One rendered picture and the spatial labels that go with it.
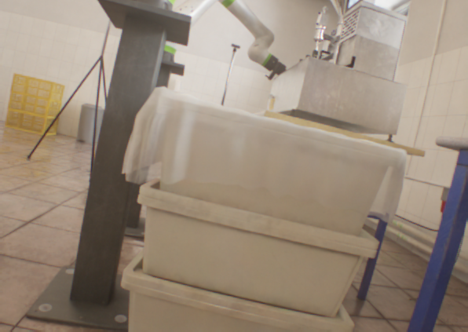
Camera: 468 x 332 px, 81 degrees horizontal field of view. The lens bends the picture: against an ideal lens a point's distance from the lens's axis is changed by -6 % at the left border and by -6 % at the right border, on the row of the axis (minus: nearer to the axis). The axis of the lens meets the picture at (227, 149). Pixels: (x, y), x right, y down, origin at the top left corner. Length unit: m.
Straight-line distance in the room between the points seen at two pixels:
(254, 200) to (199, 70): 4.54
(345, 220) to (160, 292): 0.49
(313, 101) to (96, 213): 0.93
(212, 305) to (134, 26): 0.78
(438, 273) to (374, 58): 0.97
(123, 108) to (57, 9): 5.13
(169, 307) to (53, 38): 5.35
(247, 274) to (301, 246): 0.15
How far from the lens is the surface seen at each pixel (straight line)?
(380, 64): 1.54
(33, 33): 6.01
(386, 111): 1.45
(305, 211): 0.76
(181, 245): 0.78
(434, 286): 0.91
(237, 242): 0.75
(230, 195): 0.73
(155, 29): 0.93
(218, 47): 5.30
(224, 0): 1.86
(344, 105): 1.35
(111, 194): 0.94
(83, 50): 5.60
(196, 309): 0.84
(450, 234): 0.88
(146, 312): 0.88
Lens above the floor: 0.63
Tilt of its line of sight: 3 degrees down
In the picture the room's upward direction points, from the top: 13 degrees clockwise
